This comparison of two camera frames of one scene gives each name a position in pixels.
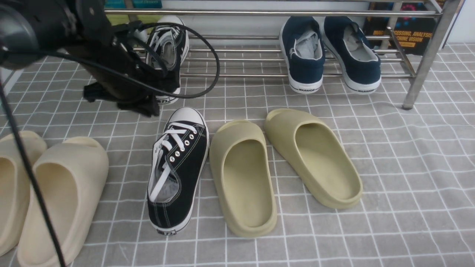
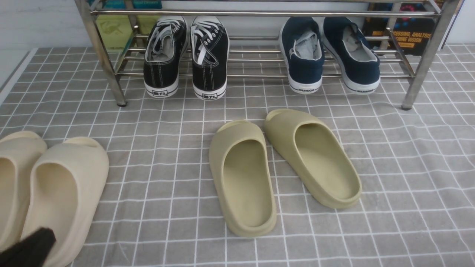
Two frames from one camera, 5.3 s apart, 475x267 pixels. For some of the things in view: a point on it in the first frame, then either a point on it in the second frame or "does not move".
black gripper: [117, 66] to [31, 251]
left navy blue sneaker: [302, 45] does not move
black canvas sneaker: [167, 50] does not move
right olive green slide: [318, 157] does not move
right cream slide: [67, 180] does not move
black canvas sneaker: [178, 162] to [209, 57]
